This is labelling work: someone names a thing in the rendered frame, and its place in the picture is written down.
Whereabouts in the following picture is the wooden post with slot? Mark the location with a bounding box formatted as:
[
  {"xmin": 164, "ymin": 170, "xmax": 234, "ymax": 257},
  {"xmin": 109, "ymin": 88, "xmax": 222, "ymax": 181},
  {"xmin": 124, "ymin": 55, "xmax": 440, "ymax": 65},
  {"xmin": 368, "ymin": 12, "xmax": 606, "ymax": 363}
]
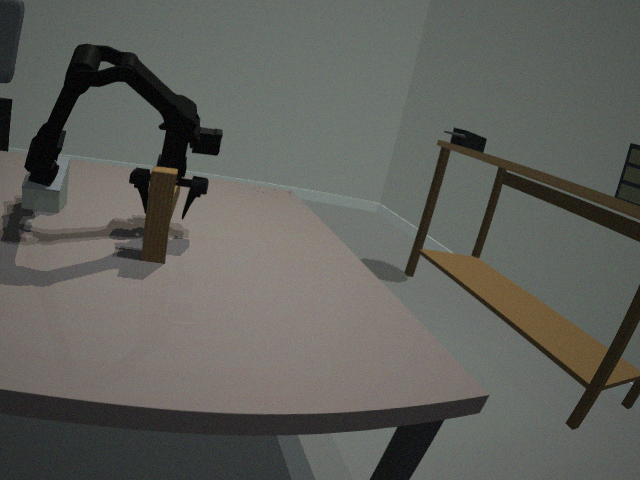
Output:
[{"xmin": 141, "ymin": 166, "xmax": 178, "ymax": 264}]

